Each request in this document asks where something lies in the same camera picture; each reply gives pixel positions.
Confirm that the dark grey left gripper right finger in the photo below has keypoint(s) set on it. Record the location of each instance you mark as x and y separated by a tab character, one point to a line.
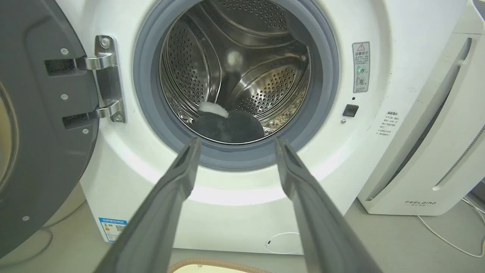
322	220

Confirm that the black garment in drum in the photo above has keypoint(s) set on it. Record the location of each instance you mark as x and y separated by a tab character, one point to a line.
227	125

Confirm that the grey warning sticker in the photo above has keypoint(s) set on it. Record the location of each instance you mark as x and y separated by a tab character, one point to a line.
360	66

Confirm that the dark grey washing machine door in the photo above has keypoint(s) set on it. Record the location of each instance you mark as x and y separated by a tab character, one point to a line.
38	113

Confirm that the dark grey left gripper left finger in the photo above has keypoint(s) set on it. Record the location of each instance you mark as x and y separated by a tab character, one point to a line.
159	212

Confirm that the white air purifier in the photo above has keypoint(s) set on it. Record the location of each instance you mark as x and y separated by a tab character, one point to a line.
428	129

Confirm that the beige laundry basket rim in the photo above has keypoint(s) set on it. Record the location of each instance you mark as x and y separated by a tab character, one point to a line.
212	266

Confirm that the white front-load washing machine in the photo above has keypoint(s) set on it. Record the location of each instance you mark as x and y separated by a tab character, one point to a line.
235	113

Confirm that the blue energy label sticker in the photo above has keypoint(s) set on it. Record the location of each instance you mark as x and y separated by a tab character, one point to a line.
113	229

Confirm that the chrome door hinge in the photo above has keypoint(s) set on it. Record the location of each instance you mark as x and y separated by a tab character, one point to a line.
108	77

